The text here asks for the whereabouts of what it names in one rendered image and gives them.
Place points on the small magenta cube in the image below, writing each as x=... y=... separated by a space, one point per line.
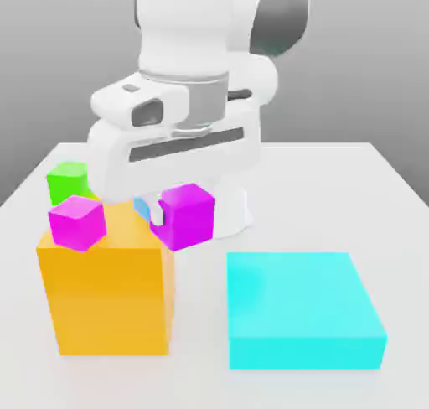
x=187 y=218
x=77 y=224

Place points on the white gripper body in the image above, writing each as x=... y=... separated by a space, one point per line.
x=117 y=177

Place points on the large cyan box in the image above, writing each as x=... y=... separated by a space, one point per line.
x=301 y=301

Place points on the small green cube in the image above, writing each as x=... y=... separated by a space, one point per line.
x=67 y=182

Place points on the large orange box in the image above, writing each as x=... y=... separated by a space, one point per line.
x=107 y=298

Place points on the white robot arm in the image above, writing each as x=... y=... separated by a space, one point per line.
x=187 y=30

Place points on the small light blue cube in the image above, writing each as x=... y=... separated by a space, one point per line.
x=142 y=209

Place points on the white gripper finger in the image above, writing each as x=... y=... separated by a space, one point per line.
x=157 y=213

